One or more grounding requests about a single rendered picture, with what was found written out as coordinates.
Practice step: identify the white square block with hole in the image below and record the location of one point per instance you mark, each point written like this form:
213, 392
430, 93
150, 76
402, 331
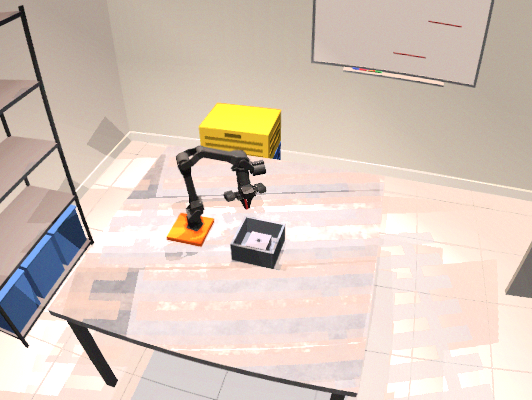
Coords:
259, 241

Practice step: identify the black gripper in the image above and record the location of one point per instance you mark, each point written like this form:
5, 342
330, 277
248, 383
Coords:
230, 195

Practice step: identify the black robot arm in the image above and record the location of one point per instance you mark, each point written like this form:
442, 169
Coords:
241, 164

